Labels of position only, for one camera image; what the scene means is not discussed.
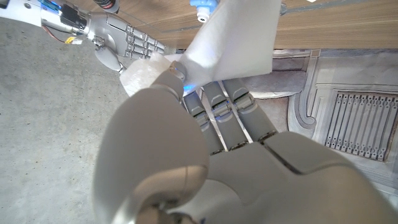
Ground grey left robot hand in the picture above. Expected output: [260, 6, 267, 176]
[92, 60, 398, 224]

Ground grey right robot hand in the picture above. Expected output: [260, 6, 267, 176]
[83, 11, 167, 73]

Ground white paper towel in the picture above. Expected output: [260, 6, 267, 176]
[119, 0, 282, 97]

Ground printed living room backdrop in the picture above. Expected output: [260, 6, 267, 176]
[242, 48, 398, 200]

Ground blue toy camera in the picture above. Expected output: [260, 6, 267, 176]
[189, 0, 218, 23]

